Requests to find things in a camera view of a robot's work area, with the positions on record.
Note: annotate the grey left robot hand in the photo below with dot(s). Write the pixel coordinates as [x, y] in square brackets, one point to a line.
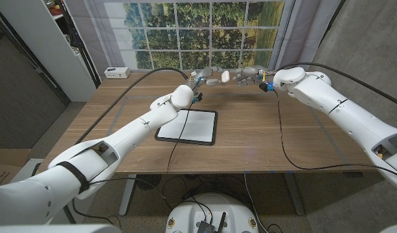
[206, 76]

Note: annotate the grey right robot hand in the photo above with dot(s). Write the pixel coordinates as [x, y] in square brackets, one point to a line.
[250, 75]

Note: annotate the white airpods case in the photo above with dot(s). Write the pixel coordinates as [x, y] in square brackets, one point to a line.
[225, 76]

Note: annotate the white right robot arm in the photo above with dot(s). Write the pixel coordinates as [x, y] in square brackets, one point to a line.
[331, 100]

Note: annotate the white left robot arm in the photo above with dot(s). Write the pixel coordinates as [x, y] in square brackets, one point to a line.
[136, 129]

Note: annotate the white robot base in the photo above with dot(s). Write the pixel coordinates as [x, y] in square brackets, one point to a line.
[191, 210]

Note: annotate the small black-framed whiteboard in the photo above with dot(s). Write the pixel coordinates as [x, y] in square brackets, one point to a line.
[198, 126]

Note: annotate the printed window backdrop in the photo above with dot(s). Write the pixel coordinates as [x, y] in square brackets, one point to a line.
[198, 35]

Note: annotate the white power strip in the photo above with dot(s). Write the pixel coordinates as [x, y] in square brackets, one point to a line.
[117, 73]

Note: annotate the black backdrop stand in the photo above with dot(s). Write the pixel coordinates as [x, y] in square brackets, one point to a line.
[331, 24]
[85, 55]

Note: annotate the black round floor object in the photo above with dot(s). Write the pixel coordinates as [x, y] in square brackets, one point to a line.
[148, 182]

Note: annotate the metal table leg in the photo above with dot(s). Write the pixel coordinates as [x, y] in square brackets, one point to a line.
[127, 197]
[293, 194]

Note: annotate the black antenna module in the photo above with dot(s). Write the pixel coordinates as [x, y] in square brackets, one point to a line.
[204, 226]

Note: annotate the white cabinet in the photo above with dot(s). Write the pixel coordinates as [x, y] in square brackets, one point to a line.
[49, 42]

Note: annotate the red object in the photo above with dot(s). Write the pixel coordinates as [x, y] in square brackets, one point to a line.
[55, 11]

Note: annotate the white flat box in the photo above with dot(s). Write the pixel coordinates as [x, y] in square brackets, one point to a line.
[26, 168]

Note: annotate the cardboard box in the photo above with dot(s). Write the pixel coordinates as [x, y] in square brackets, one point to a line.
[10, 157]

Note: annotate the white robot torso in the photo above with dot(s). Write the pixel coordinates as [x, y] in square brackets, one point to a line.
[55, 229]

